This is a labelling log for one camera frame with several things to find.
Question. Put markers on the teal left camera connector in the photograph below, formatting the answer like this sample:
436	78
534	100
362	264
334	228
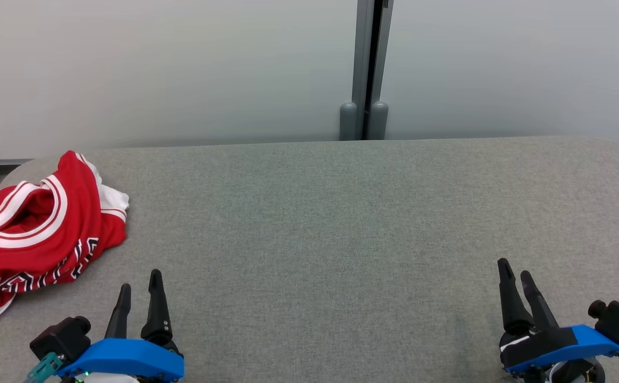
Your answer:
43	367

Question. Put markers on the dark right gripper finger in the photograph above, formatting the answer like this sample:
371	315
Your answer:
541	308
511	303

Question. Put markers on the red basketball jersey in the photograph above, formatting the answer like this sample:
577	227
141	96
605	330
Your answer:
70	223

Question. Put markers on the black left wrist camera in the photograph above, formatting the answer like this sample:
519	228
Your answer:
62	338

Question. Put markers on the grey partition post with feet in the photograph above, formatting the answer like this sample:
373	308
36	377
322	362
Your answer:
365	80

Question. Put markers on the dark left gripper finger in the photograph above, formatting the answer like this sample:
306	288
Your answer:
157	314
119	316

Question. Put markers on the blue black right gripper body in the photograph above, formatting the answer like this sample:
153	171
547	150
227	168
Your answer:
559	346

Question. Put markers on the grey fabric sofa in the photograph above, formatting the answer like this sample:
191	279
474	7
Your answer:
315	239

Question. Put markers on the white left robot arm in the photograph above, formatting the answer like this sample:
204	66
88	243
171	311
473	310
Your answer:
108	378

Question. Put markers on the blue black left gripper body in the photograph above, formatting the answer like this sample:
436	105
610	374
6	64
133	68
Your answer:
128	357

